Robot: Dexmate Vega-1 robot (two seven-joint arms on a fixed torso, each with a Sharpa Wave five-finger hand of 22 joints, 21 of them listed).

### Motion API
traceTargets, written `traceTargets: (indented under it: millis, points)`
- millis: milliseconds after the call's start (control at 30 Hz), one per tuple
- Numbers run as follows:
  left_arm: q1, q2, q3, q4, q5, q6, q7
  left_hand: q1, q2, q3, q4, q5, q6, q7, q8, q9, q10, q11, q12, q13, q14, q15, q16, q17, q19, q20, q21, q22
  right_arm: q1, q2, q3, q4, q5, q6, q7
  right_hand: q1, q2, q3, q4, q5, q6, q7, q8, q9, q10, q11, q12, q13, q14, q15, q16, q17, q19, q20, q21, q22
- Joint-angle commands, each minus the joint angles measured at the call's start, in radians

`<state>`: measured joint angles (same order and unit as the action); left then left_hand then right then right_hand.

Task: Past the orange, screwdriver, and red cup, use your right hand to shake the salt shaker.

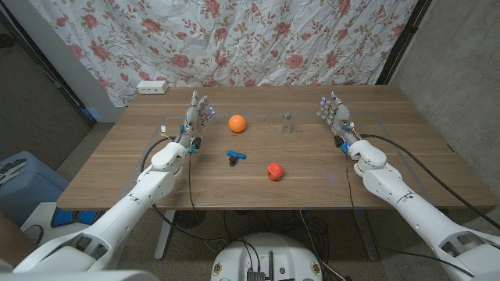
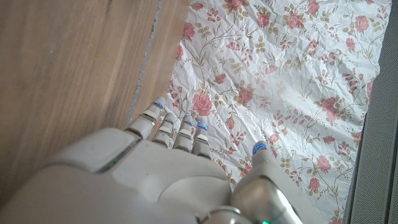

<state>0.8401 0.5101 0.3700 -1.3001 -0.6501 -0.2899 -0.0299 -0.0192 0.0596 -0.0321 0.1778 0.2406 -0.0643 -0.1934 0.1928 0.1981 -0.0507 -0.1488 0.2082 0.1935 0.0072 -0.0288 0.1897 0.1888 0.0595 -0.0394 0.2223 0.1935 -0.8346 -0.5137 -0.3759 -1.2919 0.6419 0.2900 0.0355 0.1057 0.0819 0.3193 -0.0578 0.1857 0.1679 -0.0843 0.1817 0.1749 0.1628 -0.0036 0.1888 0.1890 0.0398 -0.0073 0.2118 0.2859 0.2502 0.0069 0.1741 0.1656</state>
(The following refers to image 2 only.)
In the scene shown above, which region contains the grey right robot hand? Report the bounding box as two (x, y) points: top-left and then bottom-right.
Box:
(0, 95), (326, 224)

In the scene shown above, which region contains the floral backdrop cloth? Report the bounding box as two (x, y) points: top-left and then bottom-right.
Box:
(164, 0), (393, 224)

